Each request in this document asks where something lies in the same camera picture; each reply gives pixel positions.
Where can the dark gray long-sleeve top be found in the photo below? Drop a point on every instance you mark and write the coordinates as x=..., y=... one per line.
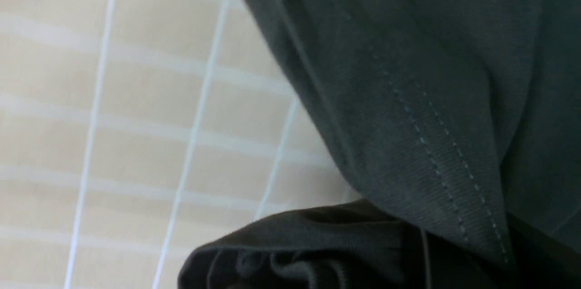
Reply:
x=458, y=124

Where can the checkered beige table cloth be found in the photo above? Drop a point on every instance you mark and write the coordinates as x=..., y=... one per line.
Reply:
x=133, y=131

